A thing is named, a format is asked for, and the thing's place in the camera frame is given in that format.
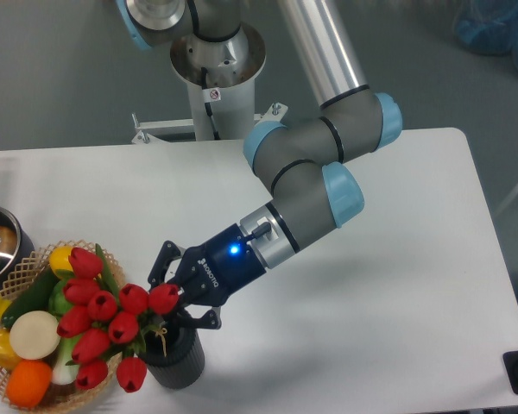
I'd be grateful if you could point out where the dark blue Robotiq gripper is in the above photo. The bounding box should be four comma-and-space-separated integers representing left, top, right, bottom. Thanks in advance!
148, 224, 266, 330

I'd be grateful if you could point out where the yellow bell pepper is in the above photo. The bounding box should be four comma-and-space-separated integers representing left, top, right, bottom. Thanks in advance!
0, 328, 22, 371

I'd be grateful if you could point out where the black pedestal cable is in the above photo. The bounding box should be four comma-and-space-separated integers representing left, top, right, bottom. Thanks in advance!
200, 66, 221, 141

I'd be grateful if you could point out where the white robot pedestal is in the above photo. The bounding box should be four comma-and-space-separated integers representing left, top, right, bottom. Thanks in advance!
132, 22, 288, 143

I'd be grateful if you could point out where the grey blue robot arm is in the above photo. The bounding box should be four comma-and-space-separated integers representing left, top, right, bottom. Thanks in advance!
117, 1, 402, 329

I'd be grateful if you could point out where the orange fruit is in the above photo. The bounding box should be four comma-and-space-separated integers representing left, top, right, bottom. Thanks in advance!
5, 360, 53, 409

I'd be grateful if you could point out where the dark grey ribbed vase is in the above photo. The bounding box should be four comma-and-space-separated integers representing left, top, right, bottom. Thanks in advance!
138, 310, 205, 390

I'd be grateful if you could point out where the green bok choy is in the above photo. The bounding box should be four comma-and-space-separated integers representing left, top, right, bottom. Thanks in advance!
48, 279, 82, 386

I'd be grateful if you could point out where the red tulip bouquet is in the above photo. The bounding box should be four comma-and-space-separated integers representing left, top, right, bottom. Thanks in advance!
53, 245, 180, 393

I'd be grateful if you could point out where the woven wicker basket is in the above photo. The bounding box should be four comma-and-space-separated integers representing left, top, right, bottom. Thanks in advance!
0, 240, 121, 413

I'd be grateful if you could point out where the yellow squash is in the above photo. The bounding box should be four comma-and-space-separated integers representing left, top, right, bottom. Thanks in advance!
48, 246, 73, 273

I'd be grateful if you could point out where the green cucumber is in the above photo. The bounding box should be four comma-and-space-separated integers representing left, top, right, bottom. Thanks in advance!
1, 268, 60, 329

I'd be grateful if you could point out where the blue plastic bag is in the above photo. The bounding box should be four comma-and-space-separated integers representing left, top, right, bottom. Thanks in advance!
452, 1, 518, 71

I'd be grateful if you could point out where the beige round disc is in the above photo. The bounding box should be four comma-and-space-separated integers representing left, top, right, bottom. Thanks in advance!
9, 310, 60, 360

